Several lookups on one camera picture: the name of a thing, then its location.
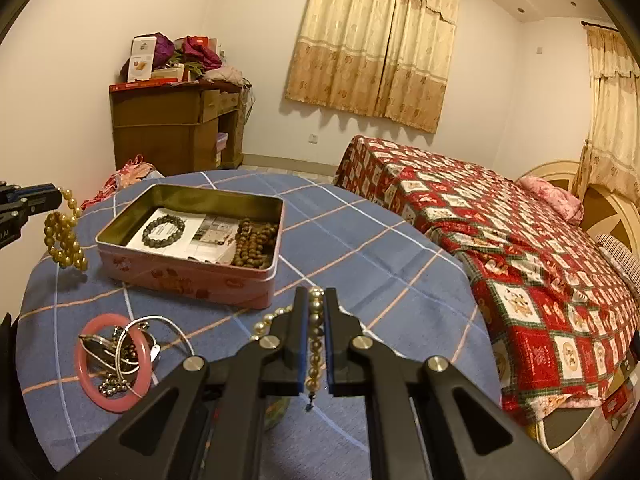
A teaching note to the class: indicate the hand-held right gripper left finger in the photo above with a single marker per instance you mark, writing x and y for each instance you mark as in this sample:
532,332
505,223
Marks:
300,360

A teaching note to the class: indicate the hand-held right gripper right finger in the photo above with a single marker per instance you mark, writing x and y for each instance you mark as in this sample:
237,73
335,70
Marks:
331,360

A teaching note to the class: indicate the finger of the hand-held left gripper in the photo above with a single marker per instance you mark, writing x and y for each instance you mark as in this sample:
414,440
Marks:
12,220
42,194

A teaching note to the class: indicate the pink tin box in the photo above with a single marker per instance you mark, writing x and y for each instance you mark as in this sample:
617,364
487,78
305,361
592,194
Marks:
190,280

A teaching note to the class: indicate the pink bangle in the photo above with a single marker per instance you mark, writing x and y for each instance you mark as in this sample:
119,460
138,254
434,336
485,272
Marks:
116,405

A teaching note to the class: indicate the pink floral cloth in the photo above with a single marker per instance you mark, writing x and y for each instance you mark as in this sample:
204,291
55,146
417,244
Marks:
125,175

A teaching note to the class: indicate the white paper card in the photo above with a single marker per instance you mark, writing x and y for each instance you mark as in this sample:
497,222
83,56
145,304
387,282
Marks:
165,237

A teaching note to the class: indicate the brown wooden desk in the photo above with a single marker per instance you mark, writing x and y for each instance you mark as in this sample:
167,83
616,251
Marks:
160,135

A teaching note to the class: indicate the flat red box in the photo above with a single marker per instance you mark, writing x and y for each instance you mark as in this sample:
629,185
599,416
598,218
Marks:
140,86

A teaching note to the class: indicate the pink storage box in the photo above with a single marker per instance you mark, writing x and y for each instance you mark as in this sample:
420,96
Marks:
221,147

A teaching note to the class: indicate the purple bag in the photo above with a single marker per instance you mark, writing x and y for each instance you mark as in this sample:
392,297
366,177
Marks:
162,47

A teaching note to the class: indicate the bed with red quilt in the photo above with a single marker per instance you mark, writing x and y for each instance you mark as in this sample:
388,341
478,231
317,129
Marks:
500,240

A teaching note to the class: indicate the pale pink cloth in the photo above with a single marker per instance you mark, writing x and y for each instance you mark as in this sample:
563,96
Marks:
222,75

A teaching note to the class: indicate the small red box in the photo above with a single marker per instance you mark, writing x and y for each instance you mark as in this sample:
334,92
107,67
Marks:
198,40

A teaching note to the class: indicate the pink pillow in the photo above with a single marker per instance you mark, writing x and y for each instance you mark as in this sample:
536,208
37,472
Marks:
555,200

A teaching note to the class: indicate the red box under bed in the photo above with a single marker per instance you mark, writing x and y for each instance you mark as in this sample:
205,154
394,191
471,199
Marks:
617,402

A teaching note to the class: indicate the striped pillow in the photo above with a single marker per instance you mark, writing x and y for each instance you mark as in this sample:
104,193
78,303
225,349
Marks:
620,260

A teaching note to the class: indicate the wide beige patterned curtain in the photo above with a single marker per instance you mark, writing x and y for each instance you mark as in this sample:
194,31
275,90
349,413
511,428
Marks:
370,50

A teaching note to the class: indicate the narrow beige patterned curtain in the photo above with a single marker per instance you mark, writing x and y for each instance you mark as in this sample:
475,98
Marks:
615,125

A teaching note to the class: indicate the black curtain rod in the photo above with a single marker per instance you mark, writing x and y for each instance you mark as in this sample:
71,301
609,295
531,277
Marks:
597,25

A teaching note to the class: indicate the cream bed frame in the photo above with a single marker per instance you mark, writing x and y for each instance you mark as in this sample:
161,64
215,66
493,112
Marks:
607,210

